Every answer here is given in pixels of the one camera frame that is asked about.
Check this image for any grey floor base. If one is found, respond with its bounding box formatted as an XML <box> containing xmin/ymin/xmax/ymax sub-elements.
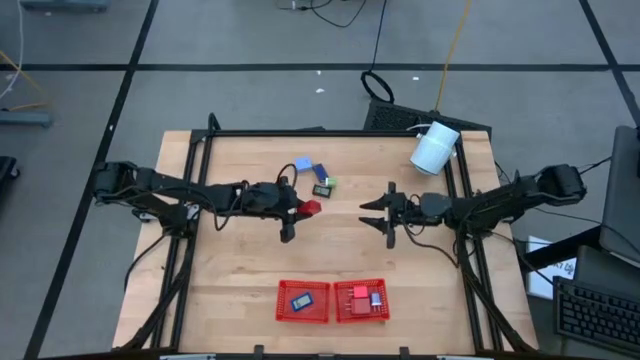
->
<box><xmin>19</xmin><ymin>0</ymin><xmax>110</xmax><ymax>12</ymax></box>
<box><xmin>0</xmin><ymin>109</ymin><xmax>54</xmax><ymax>129</ymax></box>

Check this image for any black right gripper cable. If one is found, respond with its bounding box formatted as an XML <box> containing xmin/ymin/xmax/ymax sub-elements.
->
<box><xmin>399</xmin><ymin>222</ymin><xmax>461</xmax><ymax>269</ymax></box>

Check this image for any black arm base cable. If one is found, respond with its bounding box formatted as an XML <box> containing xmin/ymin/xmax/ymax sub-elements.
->
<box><xmin>123</xmin><ymin>232</ymin><xmax>169</xmax><ymax>292</ymax></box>

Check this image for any curved black floor cable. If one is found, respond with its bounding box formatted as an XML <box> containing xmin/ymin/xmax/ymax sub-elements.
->
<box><xmin>274</xmin><ymin>0</ymin><xmax>369</xmax><ymax>29</ymax></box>

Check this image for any black floor object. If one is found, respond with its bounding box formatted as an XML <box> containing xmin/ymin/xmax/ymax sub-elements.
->
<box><xmin>0</xmin><ymin>155</ymin><xmax>21</xmax><ymax>196</ymax></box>

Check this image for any black cable with loop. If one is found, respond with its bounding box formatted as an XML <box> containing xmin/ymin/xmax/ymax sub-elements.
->
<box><xmin>359</xmin><ymin>0</ymin><xmax>396</xmax><ymax>105</ymax></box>

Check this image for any long yellow cable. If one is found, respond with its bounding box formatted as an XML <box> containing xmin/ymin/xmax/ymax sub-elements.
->
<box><xmin>433</xmin><ymin>0</ymin><xmax>474</xmax><ymax>112</ymax></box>

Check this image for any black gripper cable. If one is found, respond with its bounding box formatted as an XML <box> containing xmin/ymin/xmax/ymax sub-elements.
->
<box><xmin>276</xmin><ymin>162</ymin><xmax>300</xmax><ymax>191</ymax></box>
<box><xmin>399</xmin><ymin>222</ymin><xmax>461</xmax><ymax>269</ymax></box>

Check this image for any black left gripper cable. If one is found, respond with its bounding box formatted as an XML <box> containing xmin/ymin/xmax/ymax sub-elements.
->
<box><xmin>276</xmin><ymin>162</ymin><xmax>300</xmax><ymax>191</ymax></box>

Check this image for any black perforated box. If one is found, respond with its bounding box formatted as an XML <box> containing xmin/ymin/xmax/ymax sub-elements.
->
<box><xmin>363</xmin><ymin>98</ymin><xmax>494</xmax><ymax>141</ymax></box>

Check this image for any small blue-framed digital display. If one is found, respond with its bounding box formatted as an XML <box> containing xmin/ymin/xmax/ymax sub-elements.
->
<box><xmin>290</xmin><ymin>291</ymin><xmax>315</xmax><ymax>313</ymax></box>

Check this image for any thin white cable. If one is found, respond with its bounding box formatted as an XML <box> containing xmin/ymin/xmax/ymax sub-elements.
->
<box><xmin>0</xmin><ymin>0</ymin><xmax>25</xmax><ymax>101</ymax></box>

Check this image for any red slotted plastic basket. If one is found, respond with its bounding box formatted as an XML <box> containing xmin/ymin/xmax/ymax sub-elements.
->
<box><xmin>274</xmin><ymin>279</ymin><xmax>332</xmax><ymax>324</ymax></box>
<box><xmin>332</xmin><ymin>278</ymin><xmax>391</xmax><ymax>324</ymax></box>

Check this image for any black computer keyboard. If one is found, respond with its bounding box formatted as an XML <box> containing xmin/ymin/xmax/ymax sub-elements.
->
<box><xmin>552</xmin><ymin>276</ymin><xmax>640</xmax><ymax>357</ymax></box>

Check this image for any black desk bar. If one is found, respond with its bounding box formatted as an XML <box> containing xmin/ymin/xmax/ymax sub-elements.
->
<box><xmin>519</xmin><ymin>224</ymin><xmax>604</xmax><ymax>274</ymax></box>

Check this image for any white paper sheet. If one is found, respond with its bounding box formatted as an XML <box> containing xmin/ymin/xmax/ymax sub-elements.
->
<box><xmin>525</xmin><ymin>234</ymin><xmax>579</xmax><ymax>301</ymax></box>

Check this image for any thin yellow floor cable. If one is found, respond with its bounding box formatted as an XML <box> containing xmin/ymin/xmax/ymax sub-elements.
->
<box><xmin>0</xmin><ymin>49</ymin><xmax>51</xmax><ymax>112</ymax></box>

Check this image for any white cylindrical device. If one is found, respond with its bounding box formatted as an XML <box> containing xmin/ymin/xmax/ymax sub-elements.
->
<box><xmin>409</xmin><ymin>120</ymin><xmax>461</xmax><ymax>177</ymax></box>

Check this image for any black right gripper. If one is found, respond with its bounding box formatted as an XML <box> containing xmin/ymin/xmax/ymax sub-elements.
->
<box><xmin>357</xmin><ymin>181</ymin><xmax>454</xmax><ymax>250</ymax></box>

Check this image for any grey monitor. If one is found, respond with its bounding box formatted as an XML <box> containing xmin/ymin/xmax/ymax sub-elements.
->
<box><xmin>598</xmin><ymin>124</ymin><xmax>640</xmax><ymax>266</ymax></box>

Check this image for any red block pair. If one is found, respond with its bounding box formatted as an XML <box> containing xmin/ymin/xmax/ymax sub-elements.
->
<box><xmin>344</xmin><ymin>297</ymin><xmax>372</xmax><ymax>316</ymax></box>

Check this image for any dark grey monitor base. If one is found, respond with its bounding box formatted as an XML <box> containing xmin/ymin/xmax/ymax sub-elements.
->
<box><xmin>573</xmin><ymin>244</ymin><xmax>640</xmax><ymax>296</ymax></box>

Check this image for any black aluminium table frame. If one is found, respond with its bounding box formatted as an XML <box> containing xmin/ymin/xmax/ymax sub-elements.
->
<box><xmin>112</xmin><ymin>112</ymin><xmax>539</xmax><ymax>354</ymax></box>

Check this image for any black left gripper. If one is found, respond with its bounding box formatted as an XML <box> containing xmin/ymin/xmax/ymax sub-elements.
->
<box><xmin>243</xmin><ymin>178</ymin><xmax>308</xmax><ymax>245</ymax></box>

